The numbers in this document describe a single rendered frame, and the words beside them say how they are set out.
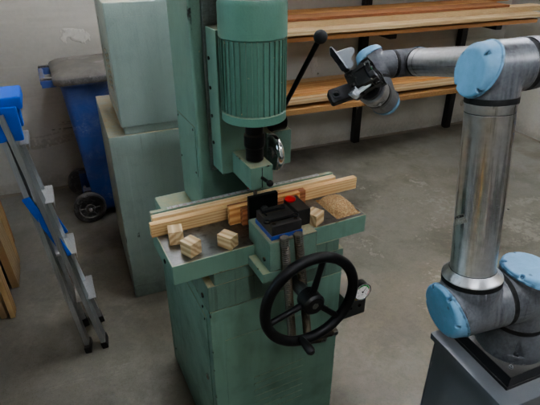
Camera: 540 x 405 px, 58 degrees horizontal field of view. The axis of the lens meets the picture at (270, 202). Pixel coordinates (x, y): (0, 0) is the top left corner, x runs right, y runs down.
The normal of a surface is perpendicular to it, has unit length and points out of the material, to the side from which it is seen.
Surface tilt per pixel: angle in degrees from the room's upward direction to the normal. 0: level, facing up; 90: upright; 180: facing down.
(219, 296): 90
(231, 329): 90
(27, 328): 0
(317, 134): 90
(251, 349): 90
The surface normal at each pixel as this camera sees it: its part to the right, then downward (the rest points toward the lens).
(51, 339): 0.00, -0.87
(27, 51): 0.37, 0.45
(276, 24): 0.70, 0.35
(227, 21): -0.62, 0.39
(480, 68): -0.96, 0.04
